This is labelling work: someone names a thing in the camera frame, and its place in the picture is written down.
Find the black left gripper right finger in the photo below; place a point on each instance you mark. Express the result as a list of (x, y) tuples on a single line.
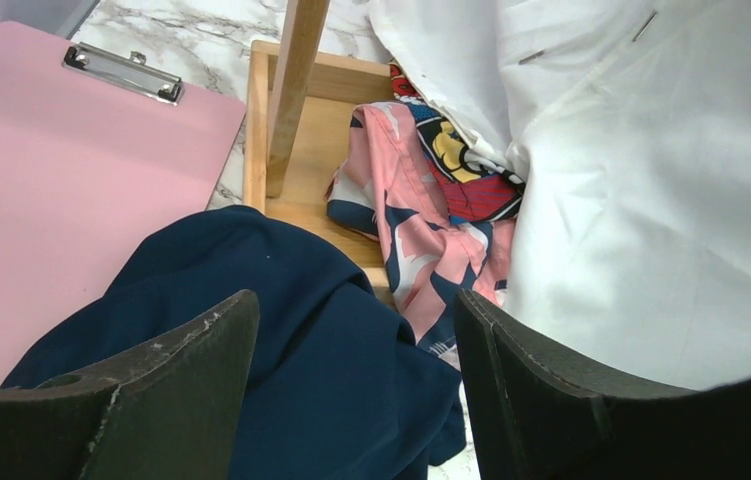
[(540, 410)]

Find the pink navy patterned shorts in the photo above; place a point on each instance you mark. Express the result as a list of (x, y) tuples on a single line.
[(385, 191)]

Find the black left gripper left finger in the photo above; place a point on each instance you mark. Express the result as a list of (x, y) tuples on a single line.
[(165, 409)]

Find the pink clipboard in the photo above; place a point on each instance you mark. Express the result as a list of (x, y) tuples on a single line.
[(97, 152)]

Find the wooden clothes rack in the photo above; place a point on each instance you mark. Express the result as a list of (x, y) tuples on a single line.
[(299, 104)]

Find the navy blue shorts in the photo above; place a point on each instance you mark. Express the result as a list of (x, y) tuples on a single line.
[(337, 388)]

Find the white shorts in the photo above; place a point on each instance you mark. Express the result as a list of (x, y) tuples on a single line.
[(630, 124)]

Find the comic print shorts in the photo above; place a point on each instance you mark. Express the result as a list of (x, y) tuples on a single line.
[(475, 189)]

